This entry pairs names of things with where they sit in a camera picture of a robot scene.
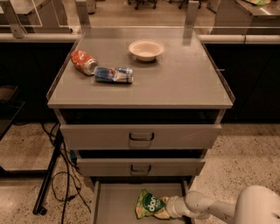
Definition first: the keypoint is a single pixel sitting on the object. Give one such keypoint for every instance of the white paper bowl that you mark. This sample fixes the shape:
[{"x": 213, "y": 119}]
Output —
[{"x": 146, "y": 50}]

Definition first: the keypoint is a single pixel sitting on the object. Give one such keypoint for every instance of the bottom grey drawer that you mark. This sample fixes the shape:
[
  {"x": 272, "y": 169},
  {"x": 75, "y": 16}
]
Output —
[{"x": 115, "y": 199}]

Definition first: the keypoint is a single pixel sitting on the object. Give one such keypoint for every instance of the grey drawer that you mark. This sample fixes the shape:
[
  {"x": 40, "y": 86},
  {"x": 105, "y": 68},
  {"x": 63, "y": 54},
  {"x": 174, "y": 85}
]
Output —
[
  {"x": 128, "y": 163},
  {"x": 140, "y": 128},
  {"x": 115, "y": 199}
]

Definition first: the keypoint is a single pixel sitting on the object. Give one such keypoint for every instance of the black office chair base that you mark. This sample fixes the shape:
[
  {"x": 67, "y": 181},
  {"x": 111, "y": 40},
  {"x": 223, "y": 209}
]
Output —
[{"x": 152, "y": 3}]

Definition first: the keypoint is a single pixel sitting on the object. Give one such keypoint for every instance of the middle grey drawer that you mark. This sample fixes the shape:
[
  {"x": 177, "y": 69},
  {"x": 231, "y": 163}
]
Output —
[{"x": 128, "y": 163}]

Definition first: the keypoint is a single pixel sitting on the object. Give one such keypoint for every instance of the clear acrylic barrier rail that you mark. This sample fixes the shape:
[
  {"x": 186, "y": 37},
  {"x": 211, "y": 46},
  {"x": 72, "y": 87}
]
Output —
[{"x": 67, "y": 20}]

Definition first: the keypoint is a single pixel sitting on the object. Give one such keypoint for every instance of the crushed blue energy drink can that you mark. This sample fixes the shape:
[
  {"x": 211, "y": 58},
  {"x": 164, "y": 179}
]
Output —
[{"x": 114, "y": 74}]

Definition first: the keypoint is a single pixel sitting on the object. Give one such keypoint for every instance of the grey drawer cabinet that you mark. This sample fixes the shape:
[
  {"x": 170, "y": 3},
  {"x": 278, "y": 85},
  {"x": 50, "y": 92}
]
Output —
[{"x": 182, "y": 77}]

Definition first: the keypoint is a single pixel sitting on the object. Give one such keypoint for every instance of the background metal table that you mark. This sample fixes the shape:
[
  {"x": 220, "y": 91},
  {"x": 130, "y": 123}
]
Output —
[{"x": 237, "y": 17}]

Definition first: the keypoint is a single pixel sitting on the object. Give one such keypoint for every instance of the green rice chip bag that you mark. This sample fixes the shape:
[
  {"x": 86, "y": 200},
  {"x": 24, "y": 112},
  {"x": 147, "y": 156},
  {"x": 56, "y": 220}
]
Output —
[{"x": 148, "y": 204}]

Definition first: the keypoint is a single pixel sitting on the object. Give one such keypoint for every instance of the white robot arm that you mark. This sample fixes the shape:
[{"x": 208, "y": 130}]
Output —
[{"x": 256, "y": 204}]

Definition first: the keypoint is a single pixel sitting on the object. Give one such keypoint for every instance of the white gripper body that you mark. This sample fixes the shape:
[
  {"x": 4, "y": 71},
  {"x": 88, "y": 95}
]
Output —
[{"x": 171, "y": 206}]

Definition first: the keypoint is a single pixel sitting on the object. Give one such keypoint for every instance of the crushed orange soda can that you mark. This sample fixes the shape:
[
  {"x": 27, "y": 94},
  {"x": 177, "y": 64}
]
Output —
[{"x": 84, "y": 62}]

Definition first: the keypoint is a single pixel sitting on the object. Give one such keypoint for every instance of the top grey drawer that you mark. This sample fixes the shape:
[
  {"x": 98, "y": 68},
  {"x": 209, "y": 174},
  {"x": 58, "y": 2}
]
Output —
[{"x": 140, "y": 128}]

